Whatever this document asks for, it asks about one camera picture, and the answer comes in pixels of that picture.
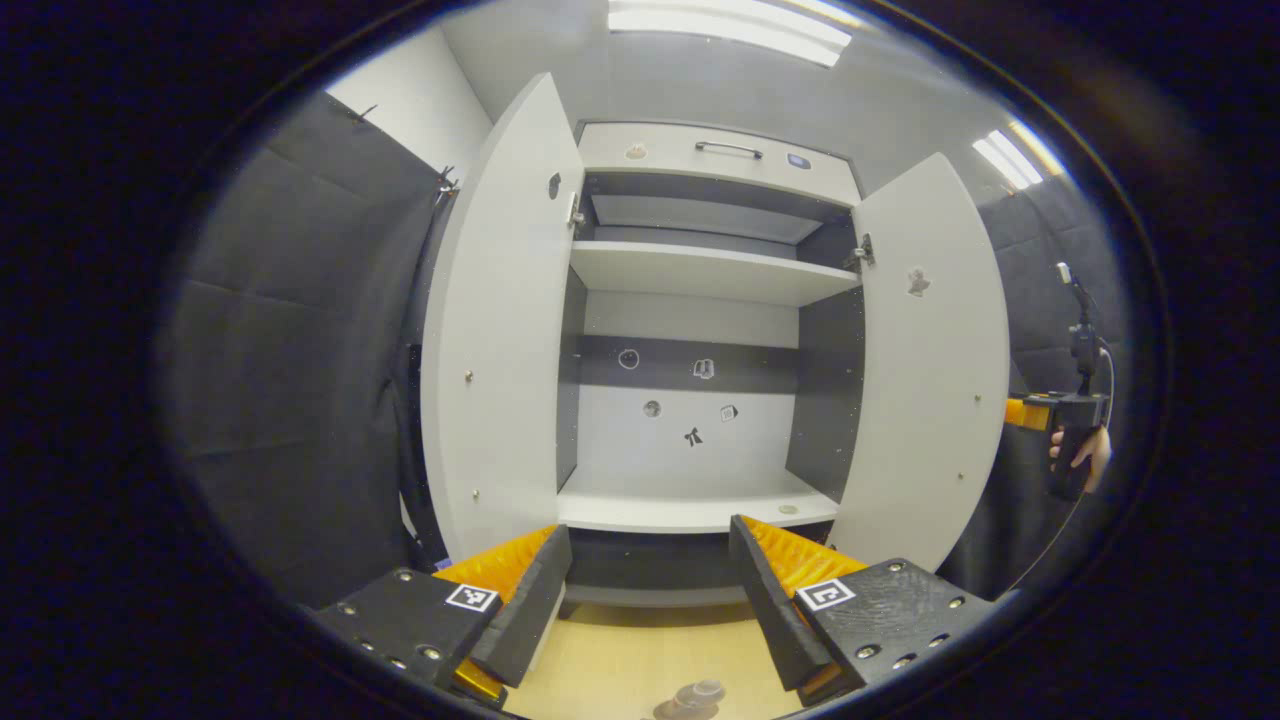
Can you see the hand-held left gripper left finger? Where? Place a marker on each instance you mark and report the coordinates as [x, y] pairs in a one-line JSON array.
[[530, 620]]

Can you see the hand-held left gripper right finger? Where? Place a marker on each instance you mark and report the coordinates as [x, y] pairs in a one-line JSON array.
[[775, 620]]

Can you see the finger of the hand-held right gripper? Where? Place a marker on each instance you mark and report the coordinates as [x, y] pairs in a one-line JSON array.
[[1028, 413]]

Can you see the clear plastic bottle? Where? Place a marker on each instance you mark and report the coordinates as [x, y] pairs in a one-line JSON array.
[[700, 692]]

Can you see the grey cabinet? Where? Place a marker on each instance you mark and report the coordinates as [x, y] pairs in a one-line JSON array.
[[700, 270]]

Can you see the grey cabinet drawer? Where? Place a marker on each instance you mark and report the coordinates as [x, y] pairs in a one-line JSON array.
[[720, 178]]

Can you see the small ceiling light panel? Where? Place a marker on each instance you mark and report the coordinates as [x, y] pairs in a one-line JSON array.
[[1012, 158]]

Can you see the black backdrop cloth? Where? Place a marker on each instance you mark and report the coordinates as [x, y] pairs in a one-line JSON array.
[[290, 350]]

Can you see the large ceiling light panel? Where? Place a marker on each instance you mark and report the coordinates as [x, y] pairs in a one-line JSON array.
[[730, 25]]

